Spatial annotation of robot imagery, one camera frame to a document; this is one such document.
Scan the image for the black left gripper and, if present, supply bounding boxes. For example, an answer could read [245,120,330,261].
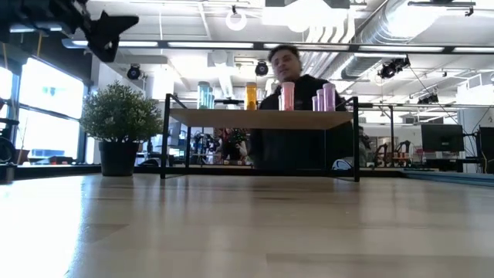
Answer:
[42,0,139,63]

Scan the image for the orange pill bottle white cap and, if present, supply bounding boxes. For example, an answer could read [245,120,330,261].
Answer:
[245,81,258,111]

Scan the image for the salmon red pill bottle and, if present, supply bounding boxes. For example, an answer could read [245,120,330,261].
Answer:
[280,81,296,112]

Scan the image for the small bottles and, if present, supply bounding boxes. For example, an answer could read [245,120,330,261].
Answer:
[323,82,337,113]

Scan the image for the potted green plant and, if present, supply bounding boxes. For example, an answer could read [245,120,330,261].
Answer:
[79,80,165,178]

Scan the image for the long black metal bar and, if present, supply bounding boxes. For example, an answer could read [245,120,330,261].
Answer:
[61,37,494,55]

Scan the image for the person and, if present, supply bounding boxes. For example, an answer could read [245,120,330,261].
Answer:
[246,44,362,171]

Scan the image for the white blue round object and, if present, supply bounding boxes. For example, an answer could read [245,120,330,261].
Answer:
[331,158,353,171]

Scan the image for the black computer monitor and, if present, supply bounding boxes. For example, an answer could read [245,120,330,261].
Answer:
[420,123,465,154]

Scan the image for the blue foam mat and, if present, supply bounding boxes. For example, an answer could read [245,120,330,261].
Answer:
[403,169,494,188]

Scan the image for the white ring lamp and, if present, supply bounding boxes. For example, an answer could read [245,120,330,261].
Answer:
[225,9,248,32]

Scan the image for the wooden shelf black metal frame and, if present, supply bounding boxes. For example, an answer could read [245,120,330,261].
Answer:
[160,93,362,183]

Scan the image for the silver ventilation duct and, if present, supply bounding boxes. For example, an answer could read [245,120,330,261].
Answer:
[341,0,425,80]

